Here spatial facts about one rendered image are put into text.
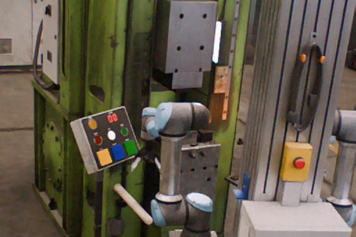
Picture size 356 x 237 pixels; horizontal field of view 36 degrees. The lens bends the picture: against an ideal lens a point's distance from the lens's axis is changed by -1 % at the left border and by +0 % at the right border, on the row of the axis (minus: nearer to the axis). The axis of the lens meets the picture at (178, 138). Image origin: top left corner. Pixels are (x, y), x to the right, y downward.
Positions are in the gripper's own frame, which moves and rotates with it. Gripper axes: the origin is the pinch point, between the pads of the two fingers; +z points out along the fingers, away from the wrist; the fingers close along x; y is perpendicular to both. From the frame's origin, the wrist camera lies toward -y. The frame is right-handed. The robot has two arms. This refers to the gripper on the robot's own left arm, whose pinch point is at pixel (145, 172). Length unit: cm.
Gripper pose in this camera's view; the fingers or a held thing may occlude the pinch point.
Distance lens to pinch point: 290.6
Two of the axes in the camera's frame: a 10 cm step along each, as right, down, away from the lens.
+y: 1.1, 3.6, -9.3
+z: -0.8, 9.3, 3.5
